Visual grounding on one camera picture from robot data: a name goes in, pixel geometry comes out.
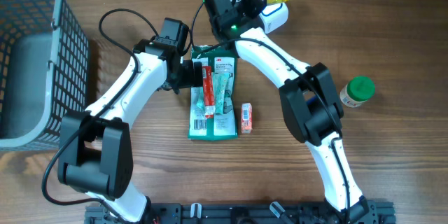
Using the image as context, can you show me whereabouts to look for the left black camera cable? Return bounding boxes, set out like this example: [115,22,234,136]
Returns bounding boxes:
[41,8,193,207]

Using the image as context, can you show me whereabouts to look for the green lid white jar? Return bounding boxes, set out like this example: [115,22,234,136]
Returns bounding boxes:
[339,76,375,108]

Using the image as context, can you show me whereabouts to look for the green 3M gloves package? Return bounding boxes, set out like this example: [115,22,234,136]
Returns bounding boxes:
[188,45,238,141]

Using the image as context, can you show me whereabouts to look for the red sachet packet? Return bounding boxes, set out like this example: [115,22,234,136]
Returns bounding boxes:
[202,66,216,118]

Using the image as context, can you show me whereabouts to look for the pale green wipes packet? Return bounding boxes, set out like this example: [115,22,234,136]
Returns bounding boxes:
[212,72,233,115]

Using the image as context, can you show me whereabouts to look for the orange Kleenex tissue pack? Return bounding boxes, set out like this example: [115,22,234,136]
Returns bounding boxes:
[241,103,253,134]

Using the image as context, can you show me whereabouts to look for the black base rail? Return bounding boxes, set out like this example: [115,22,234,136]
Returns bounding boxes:
[84,200,397,224]

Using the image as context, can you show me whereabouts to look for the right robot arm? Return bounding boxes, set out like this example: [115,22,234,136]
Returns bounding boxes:
[202,0,369,223]

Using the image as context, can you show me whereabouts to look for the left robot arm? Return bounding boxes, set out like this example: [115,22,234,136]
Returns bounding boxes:
[52,17,202,223]

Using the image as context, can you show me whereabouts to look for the white barcode scanner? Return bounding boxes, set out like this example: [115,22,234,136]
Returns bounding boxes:
[258,2,288,34]

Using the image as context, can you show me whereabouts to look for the grey plastic mesh basket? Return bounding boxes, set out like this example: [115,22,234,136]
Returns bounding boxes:
[1,0,90,151]

